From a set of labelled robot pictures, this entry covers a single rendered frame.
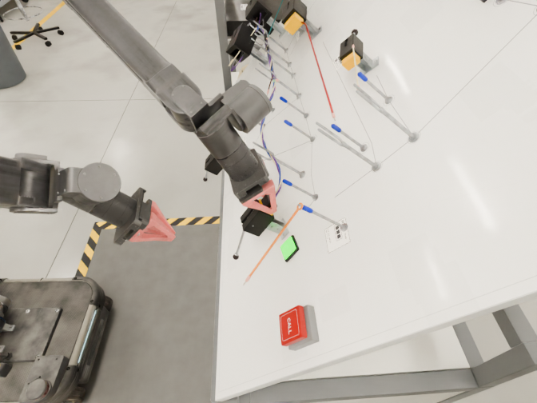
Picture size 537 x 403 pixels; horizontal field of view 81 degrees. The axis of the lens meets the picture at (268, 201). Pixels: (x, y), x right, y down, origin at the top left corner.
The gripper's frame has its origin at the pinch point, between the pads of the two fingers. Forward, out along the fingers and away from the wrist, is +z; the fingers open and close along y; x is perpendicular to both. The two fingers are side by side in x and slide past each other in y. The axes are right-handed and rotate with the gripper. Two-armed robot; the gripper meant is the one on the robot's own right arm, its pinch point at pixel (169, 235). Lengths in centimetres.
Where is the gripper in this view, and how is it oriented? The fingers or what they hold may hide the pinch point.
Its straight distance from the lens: 65.0
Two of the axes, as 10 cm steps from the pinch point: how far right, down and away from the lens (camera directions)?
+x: -7.2, 6.4, 2.9
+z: 6.6, 4.9, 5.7
